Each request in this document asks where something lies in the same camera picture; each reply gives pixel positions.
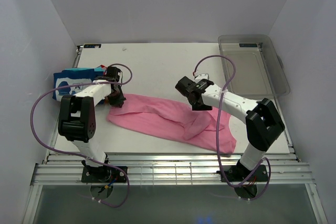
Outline pink t shirt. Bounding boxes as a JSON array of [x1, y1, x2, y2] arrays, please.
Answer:
[[107, 94, 236, 154]]

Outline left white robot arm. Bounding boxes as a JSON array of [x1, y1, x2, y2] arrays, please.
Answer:
[[58, 66, 126, 182]]

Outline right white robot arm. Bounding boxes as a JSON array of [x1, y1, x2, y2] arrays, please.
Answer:
[[175, 77, 285, 180]]

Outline folded blue printed t shirt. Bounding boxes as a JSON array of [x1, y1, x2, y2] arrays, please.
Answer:
[[52, 67, 104, 101]]

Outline clear plastic bin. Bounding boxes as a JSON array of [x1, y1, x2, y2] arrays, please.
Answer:
[[218, 35, 290, 100]]

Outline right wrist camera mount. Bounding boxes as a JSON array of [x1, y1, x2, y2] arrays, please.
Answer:
[[194, 72, 209, 81]]

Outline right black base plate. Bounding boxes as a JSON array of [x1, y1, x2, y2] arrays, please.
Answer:
[[223, 165, 268, 183]]

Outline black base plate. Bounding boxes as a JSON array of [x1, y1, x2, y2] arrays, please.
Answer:
[[81, 166, 127, 184], [223, 165, 268, 183]]

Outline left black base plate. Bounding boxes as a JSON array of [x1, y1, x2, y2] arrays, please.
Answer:
[[81, 166, 127, 184]]

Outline aluminium rail frame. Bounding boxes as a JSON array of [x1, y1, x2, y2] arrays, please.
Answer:
[[31, 153, 315, 186]]

